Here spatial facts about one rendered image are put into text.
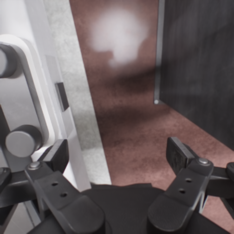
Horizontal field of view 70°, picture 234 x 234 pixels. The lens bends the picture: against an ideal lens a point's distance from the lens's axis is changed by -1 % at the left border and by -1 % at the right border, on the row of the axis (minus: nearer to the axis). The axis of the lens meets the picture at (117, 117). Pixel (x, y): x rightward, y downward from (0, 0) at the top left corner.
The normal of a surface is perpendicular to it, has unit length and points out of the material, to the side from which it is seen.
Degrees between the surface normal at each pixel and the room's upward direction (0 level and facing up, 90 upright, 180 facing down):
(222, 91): 90
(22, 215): 0
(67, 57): 0
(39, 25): 90
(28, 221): 0
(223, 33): 90
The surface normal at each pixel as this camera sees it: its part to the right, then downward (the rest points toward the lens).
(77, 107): 0.03, 0.29
